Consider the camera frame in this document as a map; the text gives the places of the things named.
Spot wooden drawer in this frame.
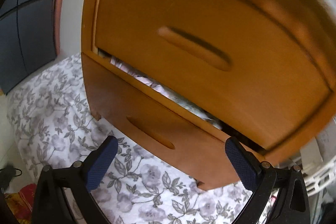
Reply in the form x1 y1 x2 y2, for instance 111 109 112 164
95 0 331 149
81 54 240 190

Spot white lattice basket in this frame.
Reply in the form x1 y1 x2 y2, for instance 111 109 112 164
288 131 336 197

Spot red floral blanket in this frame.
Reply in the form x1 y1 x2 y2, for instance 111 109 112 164
5 184 37 224

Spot floral grey white bedding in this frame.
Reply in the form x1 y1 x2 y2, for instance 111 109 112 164
7 54 252 223

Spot clothes inside lower drawer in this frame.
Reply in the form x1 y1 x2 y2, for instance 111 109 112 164
110 56 222 130

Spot wooden nightstand cabinet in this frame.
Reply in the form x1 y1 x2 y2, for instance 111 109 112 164
81 0 335 163

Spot dark blue cabinet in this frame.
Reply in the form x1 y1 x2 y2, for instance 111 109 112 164
1 0 58 94

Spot pink board beside cabinet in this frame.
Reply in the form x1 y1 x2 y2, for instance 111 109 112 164
54 0 63 56

